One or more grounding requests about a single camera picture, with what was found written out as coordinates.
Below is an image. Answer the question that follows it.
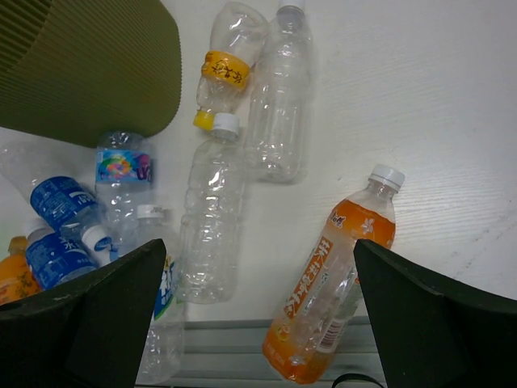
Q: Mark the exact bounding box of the aluminium rail frame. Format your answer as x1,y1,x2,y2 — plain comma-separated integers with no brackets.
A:
151,316,385,387

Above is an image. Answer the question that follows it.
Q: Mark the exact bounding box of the small orange juice bottle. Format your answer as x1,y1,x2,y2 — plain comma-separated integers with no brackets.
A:
0,236,41,305

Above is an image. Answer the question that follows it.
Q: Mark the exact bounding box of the black cable loop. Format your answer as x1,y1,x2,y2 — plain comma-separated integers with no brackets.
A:
330,373,385,388

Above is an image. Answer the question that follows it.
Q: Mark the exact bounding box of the clear unlabelled bottle white cap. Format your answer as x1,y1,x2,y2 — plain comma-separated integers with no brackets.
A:
178,113,246,304

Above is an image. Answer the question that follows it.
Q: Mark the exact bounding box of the orange tea bottle white cap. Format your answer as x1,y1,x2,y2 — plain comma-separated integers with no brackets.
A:
262,164,405,385

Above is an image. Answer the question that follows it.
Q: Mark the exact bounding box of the olive green mesh bin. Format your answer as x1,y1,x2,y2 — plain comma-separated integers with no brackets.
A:
1,1,182,147

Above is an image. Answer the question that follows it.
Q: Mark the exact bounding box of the clear bottle green-white label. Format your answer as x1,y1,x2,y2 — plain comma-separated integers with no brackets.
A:
134,205,184,385

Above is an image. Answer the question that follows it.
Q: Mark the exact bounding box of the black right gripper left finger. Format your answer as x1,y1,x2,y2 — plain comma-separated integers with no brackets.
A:
1,239,166,387

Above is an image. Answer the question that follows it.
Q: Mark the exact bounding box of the crushed bottle yellow label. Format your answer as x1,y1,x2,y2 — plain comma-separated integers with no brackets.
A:
193,2,268,132

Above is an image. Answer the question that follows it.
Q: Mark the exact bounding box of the blue label bottle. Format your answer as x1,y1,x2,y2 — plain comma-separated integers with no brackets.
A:
1,141,112,267
23,217,99,291

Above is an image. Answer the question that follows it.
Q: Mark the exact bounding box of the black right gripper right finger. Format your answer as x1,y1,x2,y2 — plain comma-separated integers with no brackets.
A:
354,239,516,388

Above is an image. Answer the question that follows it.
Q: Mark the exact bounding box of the clear bottle colourful label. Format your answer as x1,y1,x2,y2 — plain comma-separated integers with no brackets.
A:
95,131,153,250

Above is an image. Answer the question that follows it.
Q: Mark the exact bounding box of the tall clear bottle white cap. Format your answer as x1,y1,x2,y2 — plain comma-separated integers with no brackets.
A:
244,1,313,183

